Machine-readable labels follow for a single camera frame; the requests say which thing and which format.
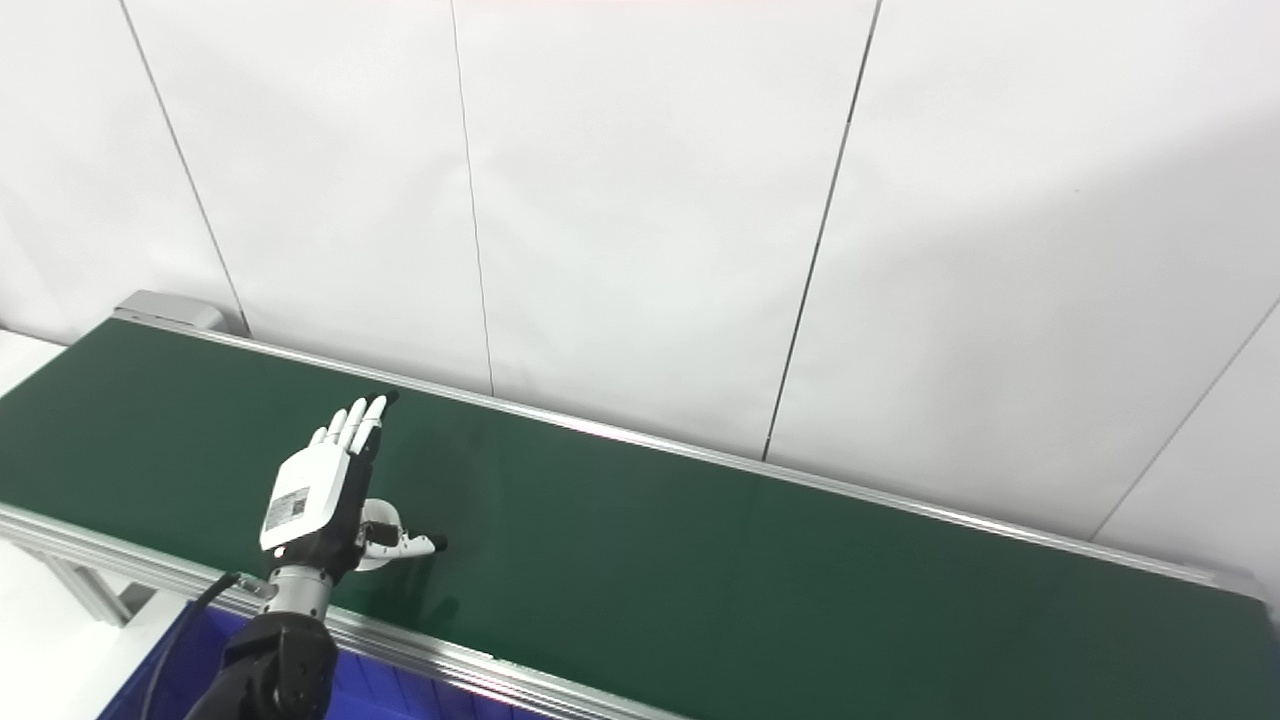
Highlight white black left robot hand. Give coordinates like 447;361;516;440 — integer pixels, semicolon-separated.
260;393;449;582

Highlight green conveyor belt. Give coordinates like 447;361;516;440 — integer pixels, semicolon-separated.
0;290;1280;720
0;318;1280;720

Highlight white toothed plastic ring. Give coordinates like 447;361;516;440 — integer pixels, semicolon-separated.
355;497;409;573

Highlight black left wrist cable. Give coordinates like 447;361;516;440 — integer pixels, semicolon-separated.
140;571;276;720

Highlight grey conveyor end housing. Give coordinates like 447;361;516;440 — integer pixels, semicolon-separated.
113;290;226;333

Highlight blue bin with white rings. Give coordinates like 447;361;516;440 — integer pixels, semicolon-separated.
98;600;561;720

